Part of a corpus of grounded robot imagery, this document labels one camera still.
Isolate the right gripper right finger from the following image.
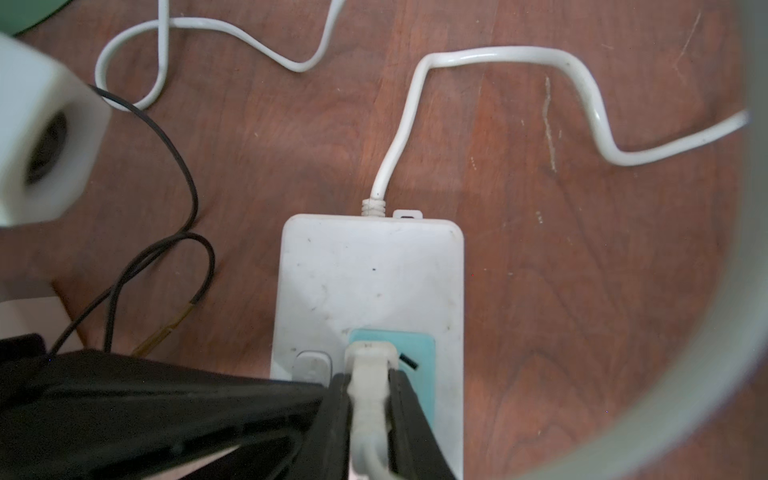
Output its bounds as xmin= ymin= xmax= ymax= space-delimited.
xmin=387 ymin=369 xmax=455 ymax=479

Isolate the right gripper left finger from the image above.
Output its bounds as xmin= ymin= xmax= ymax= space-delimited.
xmin=1 ymin=334 xmax=349 ymax=479

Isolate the white fan cable with plug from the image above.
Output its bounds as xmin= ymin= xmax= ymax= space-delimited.
xmin=344 ymin=339 xmax=409 ymax=480

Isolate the white power strip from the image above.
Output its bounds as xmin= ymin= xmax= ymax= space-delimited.
xmin=270 ymin=211 xmax=464 ymax=476

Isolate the black usb cable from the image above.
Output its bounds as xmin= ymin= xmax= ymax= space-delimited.
xmin=47 ymin=83 xmax=217 ymax=360

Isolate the white power strip cord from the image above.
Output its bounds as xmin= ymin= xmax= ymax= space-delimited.
xmin=362 ymin=45 xmax=751 ymax=218

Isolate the green fan by back wall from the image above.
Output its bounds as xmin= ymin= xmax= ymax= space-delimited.
xmin=0 ymin=0 xmax=71 ymax=36

